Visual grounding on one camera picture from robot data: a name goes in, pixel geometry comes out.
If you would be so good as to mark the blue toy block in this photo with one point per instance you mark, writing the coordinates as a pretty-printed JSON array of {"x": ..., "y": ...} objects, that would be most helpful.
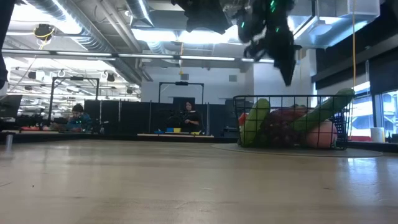
[{"x": 169, "y": 129}]

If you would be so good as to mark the dark computer monitor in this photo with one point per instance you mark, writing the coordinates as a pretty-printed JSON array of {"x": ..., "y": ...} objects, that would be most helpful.
[{"x": 11, "y": 105}]

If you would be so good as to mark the green cucumber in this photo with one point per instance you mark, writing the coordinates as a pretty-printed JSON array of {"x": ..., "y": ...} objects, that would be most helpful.
[
  {"x": 255, "y": 123},
  {"x": 326, "y": 109}
]

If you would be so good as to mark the white cup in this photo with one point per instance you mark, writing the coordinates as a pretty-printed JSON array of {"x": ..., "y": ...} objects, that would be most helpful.
[{"x": 377, "y": 134}]

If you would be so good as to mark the black ceiling-mounted device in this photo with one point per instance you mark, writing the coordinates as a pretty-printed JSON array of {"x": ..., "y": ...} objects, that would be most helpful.
[{"x": 43, "y": 32}]

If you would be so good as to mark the black partition wall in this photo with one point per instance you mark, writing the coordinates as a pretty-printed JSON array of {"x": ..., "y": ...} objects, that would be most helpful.
[{"x": 140, "y": 118}]

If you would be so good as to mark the black rig frame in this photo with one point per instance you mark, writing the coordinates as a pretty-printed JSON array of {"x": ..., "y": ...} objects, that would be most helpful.
[
  {"x": 74, "y": 78},
  {"x": 182, "y": 83}
]

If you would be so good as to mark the person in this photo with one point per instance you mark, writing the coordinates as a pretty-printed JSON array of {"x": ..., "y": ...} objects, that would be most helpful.
[
  {"x": 190, "y": 118},
  {"x": 77, "y": 119}
]

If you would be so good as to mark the red grape bunch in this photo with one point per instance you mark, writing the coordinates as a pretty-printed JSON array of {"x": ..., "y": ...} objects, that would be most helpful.
[{"x": 280, "y": 130}]

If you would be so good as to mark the pink peach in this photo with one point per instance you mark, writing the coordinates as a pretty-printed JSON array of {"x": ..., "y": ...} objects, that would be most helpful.
[{"x": 323, "y": 135}]

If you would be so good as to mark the narrow silver ventilation duct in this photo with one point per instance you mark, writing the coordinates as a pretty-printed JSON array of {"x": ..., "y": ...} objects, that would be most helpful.
[{"x": 140, "y": 11}]

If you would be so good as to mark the yellow toy block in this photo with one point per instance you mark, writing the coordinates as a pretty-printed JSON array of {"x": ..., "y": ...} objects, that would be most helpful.
[{"x": 177, "y": 130}]

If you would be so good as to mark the black ceiling spotlight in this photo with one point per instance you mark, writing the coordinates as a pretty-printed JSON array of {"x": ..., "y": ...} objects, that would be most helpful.
[
  {"x": 110, "y": 77},
  {"x": 129, "y": 90}
]

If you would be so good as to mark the short grey post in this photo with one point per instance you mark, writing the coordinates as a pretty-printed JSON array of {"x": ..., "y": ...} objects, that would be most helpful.
[{"x": 9, "y": 143}]

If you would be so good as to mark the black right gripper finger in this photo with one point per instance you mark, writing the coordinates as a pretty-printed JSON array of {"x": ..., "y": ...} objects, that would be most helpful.
[
  {"x": 291, "y": 67},
  {"x": 283, "y": 68}
]

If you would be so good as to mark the large silver ventilation duct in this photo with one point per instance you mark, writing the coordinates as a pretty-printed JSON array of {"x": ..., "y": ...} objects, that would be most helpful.
[{"x": 77, "y": 31}]

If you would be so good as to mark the long ceiling light tube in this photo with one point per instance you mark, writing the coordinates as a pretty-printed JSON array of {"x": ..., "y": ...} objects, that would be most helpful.
[{"x": 149, "y": 56}]

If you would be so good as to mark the wide rectangular silver duct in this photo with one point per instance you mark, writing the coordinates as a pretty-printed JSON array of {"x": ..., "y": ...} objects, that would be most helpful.
[{"x": 342, "y": 25}]

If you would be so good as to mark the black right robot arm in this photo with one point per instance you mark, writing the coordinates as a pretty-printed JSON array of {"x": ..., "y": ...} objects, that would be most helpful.
[{"x": 264, "y": 15}]

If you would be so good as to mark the cluttered background table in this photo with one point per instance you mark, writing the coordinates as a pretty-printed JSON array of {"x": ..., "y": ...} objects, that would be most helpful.
[{"x": 46, "y": 137}]

